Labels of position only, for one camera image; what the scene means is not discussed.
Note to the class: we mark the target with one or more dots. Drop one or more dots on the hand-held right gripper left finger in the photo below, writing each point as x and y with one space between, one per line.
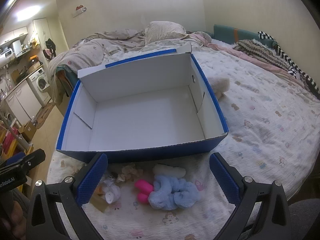
92 180

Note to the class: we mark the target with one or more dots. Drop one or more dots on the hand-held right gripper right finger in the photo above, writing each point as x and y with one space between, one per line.
222 180

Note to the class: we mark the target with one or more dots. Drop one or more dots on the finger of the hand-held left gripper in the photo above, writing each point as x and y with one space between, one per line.
30 161

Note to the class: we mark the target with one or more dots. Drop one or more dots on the white striped sock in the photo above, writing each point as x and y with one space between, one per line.
111 192

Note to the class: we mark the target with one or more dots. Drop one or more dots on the brown cloth piece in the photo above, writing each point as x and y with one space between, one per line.
100 204

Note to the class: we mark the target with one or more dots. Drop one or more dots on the beige lace scrunchie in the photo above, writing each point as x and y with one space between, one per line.
130 172

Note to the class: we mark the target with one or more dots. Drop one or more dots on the light blue fluffy scrunchie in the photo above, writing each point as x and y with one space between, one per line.
172 192

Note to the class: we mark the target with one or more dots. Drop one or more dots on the pink soft toy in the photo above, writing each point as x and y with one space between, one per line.
143 190

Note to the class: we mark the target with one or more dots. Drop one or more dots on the white fluffy sock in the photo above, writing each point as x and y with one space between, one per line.
170 171

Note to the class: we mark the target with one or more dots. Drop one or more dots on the blue and white cardboard box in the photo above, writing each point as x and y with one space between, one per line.
145 120

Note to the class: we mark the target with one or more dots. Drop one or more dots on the brown doormat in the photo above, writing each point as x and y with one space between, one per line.
45 115

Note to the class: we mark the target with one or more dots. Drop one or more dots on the white base cabinet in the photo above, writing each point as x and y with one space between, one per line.
18 102

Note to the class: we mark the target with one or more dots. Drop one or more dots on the white washing machine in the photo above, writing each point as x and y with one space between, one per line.
40 82

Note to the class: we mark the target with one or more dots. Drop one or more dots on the person's grey pants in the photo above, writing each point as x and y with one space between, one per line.
302 220

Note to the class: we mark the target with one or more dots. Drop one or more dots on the beige plush toy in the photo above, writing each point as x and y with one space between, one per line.
220 85

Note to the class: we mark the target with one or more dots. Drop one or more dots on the white water heater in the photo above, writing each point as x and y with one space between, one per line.
16 46

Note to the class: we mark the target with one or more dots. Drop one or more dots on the hanging dark clothes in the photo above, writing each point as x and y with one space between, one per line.
50 45

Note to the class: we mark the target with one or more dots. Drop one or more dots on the beige checked quilt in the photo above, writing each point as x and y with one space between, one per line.
85 52

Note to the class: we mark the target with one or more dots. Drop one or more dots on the pink blanket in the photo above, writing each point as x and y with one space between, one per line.
220 48

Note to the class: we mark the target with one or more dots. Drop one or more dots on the white tall cabinet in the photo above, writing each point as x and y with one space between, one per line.
42 30

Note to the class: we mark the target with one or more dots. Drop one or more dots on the patterned knit blanket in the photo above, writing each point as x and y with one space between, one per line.
262 52

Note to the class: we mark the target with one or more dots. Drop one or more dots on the black and white striped cloth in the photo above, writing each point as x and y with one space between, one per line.
287 58

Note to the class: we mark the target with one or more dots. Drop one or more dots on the teal headboard cushion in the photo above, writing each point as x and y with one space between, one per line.
232 32

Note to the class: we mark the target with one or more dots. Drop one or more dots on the ceiling light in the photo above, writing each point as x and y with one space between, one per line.
22 8

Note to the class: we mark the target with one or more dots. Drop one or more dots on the beige floral pillow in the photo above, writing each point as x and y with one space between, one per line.
165 31

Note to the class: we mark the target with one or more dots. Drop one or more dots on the teal bed frame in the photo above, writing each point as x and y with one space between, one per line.
65 82

